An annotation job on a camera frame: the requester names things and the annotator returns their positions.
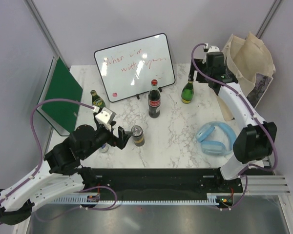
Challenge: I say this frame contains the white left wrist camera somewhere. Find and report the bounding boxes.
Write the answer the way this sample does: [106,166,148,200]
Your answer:
[93,106,116,131]

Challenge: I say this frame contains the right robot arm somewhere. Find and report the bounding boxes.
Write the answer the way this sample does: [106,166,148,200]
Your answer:
[189,52,278,192]

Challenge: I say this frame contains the green bottle far left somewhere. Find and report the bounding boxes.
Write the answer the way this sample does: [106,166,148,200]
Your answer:
[90,90,106,108]

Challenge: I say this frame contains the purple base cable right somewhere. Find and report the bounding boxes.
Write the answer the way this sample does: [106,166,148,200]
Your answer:
[216,174,249,212]

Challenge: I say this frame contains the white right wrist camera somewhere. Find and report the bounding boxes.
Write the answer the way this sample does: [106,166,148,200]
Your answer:
[203,43,220,53]

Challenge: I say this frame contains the white slotted cable duct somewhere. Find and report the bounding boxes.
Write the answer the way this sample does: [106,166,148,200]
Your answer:
[50,193,233,205]

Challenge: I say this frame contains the whiteboard with red writing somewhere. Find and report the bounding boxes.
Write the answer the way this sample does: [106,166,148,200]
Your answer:
[94,33,176,103]

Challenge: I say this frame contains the green bottle yellow label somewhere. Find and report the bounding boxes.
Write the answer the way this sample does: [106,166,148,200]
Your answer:
[181,80,194,104]

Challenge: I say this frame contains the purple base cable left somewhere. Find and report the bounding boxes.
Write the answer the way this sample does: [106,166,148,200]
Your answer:
[34,185,118,222]

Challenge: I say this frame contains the cola glass bottle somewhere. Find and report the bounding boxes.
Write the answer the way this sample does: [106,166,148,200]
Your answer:
[148,79,161,118]

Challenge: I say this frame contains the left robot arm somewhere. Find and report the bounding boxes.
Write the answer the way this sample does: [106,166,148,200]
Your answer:
[0,124,132,226]

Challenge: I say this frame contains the small white blue can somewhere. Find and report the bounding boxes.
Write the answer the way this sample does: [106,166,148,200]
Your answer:
[99,143,109,153]

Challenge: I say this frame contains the aluminium extrusion rail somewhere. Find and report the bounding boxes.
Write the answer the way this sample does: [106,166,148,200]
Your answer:
[245,175,290,195]

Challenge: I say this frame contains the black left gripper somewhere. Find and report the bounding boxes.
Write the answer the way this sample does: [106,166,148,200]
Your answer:
[82,120,133,159]

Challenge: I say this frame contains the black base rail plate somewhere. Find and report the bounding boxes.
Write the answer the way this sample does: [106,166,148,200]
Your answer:
[85,168,243,199]

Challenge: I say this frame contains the light blue headphones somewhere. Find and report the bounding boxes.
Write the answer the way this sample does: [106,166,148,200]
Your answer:
[195,121,237,156]

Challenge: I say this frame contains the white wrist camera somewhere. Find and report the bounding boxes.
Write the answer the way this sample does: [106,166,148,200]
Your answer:
[93,106,116,131]
[203,43,220,53]

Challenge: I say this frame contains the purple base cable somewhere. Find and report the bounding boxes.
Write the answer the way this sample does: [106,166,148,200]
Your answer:
[216,174,249,212]
[34,185,118,222]

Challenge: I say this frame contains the dark beverage can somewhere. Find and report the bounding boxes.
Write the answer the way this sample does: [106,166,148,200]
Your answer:
[131,125,145,146]

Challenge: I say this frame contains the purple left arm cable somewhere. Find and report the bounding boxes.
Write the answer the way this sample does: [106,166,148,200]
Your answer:
[0,97,98,225]

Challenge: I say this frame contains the beige canvas tote bag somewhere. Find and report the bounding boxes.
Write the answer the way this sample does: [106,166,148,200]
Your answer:
[222,33,275,108]

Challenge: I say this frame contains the green binder folder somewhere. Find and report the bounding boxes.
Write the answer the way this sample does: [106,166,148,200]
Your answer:
[37,58,83,137]

